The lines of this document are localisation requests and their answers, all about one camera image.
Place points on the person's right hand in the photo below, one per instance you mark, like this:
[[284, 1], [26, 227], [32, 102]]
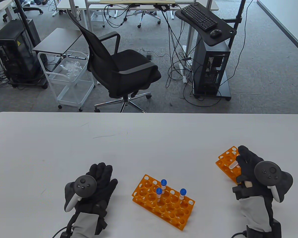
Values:
[[248, 158]]

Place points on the person's left hand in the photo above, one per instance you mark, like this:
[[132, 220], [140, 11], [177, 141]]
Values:
[[105, 178]]

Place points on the blue-capped test tube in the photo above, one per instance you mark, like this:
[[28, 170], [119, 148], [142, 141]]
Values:
[[159, 191], [233, 165], [163, 182], [183, 191]]

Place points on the orange test tube rack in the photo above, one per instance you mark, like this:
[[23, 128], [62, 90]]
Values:
[[224, 158], [168, 208]]

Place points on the person's left forearm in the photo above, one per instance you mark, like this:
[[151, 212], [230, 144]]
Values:
[[84, 225]]

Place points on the black stand base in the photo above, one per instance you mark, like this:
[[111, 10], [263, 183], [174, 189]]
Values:
[[226, 90]]

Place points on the black computer tower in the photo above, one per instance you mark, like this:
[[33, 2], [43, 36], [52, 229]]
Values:
[[201, 67]]

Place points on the black office chair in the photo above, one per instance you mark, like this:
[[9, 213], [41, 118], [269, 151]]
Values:
[[124, 72]]

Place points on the clear plastic bag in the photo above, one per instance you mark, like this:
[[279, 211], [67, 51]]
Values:
[[70, 67]]

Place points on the black computer mouse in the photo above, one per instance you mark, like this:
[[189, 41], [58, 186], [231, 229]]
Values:
[[215, 33]]

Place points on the grey power adapter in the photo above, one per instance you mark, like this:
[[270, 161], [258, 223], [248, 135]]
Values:
[[149, 55]]

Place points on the black keyboard tray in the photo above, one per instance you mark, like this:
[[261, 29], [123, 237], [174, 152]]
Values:
[[222, 27]]

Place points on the dark grey side table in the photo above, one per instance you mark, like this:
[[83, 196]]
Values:
[[57, 41]]

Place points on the black stand pole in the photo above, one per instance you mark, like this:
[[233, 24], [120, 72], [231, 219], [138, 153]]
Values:
[[21, 14], [240, 10]]

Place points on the black keyboard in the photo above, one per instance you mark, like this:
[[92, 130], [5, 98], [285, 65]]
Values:
[[198, 16]]

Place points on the black tower with yellow sticker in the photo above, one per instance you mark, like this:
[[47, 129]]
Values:
[[17, 49]]

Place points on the grey chair base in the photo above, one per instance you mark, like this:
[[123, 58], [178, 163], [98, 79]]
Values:
[[145, 14]]

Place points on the long white desk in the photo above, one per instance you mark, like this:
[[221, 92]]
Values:
[[67, 5]]

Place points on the black chair base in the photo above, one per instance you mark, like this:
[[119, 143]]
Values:
[[32, 10]]

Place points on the small white desk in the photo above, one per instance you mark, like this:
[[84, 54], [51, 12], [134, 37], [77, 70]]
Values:
[[0, 5]]

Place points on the black wrist camera unit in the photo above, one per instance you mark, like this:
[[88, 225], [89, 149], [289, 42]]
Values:
[[66, 234], [275, 229]]

